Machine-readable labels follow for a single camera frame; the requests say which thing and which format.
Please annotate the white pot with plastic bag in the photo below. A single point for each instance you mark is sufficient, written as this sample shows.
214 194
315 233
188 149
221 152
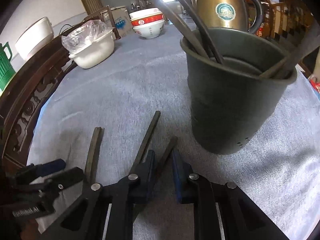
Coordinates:
89 44

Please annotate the dark wooden sideboard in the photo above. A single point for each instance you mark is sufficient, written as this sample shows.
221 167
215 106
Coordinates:
24 97

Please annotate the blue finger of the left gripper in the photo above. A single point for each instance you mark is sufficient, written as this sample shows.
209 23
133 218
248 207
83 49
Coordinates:
50 167
66 179

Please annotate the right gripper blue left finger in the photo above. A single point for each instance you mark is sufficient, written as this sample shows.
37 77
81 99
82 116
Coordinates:
106 213

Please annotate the dark grey utensil holder cup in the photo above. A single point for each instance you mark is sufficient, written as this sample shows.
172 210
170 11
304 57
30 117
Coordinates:
231 101

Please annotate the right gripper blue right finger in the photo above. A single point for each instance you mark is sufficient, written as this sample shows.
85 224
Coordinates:
220 211

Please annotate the gold electric kettle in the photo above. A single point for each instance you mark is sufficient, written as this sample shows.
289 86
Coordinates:
229 14

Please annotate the red white stacked bowls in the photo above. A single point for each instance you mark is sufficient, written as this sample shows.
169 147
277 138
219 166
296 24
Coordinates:
147 23

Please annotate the grey table cloth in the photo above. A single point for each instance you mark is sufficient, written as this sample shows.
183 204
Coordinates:
278 168

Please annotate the wooden chair behind table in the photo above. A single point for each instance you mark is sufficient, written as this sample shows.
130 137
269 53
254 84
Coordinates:
105 14

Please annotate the white rice cooker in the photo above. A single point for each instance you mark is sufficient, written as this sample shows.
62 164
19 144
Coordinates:
34 38

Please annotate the green thermos jug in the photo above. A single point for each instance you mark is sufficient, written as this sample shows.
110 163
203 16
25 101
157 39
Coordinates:
7 72

